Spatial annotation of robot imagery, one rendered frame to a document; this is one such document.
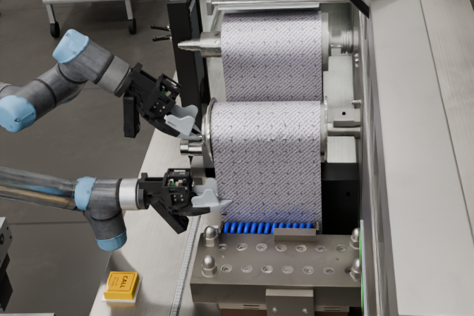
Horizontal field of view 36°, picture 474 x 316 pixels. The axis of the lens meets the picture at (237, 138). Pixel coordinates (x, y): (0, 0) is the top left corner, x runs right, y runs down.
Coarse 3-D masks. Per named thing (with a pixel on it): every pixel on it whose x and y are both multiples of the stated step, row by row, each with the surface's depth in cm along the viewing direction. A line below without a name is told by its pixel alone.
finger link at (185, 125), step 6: (168, 120) 160; (174, 120) 160; (180, 120) 160; (186, 120) 160; (192, 120) 159; (174, 126) 161; (180, 126) 161; (186, 126) 161; (192, 126) 160; (180, 132) 161; (186, 132) 161; (186, 138) 162; (192, 138) 162; (198, 138) 163
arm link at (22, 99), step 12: (0, 84) 157; (36, 84) 155; (0, 96) 154; (12, 96) 151; (24, 96) 152; (36, 96) 153; (48, 96) 155; (0, 108) 150; (12, 108) 149; (24, 108) 151; (36, 108) 153; (48, 108) 156; (0, 120) 153; (12, 120) 150; (24, 120) 151; (36, 120) 155; (12, 132) 153
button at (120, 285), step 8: (112, 272) 177; (120, 272) 177; (128, 272) 177; (136, 272) 177; (112, 280) 175; (120, 280) 175; (128, 280) 175; (136, 280) 175; (104, 288) 173; (112, 288) 173; (120, 288) 173; (128, 288) 172; (104, 296) 173; (112, 296) 173; (120, 296) 172; (128, 296) 172
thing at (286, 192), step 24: (216, 168) 164; (240, 168) 163; (264, 168) 163; (288, 168) 162; (312, 168) 161; (240, 192) 167; (264, 192) 167; (288, 192) 166; (312, 192) 165; (240, 216) 171; (264, 216) 171; (288, 216) 170; (312, 216) 169
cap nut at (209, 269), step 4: (208, 256) 158; (204, 260) 157; (208, 260) 157; (212, 260) 158; (204, 264) 158; (208, 264) 157; (212, 264) 158; (216, 264) 159; (204, 268) 158; (208, 268) 158; (212, 268) 158; (216, 268) 159; (204, 272) 159; (208, 272) 158; (212, 272) 158; (216, 272) 159; (208, 276) 158; (212, 276) 159
